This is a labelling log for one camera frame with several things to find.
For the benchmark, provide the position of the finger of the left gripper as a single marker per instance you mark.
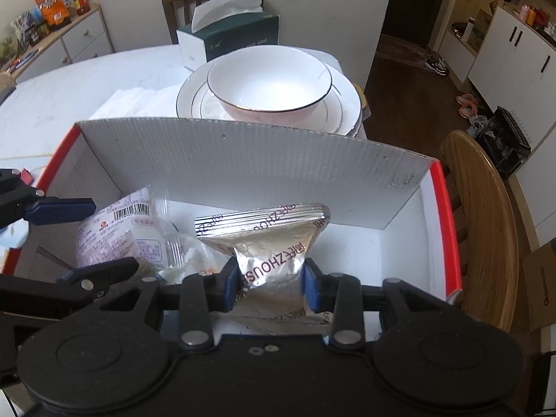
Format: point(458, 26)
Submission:
point(53, 211)
point(99, 277)

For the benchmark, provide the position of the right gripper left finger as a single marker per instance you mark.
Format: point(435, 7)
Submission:
point(201, 295)

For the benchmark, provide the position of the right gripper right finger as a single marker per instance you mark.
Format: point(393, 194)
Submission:
point(342, 297)

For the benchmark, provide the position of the silver foil snack packet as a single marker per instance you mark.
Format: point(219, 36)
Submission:
point(270, 246)

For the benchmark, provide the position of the clear barcode plastic bag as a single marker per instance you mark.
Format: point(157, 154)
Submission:
point(134, 226)

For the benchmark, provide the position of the pink binder clip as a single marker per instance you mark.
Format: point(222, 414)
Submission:
point(26, 177)

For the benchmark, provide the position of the white paper napkin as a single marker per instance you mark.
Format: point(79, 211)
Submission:
point(139, 103)

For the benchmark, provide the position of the white wooden sideboard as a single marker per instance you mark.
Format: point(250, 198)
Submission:
point(85, 38)

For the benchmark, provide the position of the orange snack bag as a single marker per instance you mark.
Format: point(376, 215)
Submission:
point(54, 13)

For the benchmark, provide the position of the red lid jar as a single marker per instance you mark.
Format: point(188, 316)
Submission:
point(81, 6)

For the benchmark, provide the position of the white green tissue box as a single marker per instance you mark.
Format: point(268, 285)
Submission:
point(219, 27)

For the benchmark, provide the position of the white wall cabinet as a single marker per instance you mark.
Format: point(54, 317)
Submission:
point(511, 64)

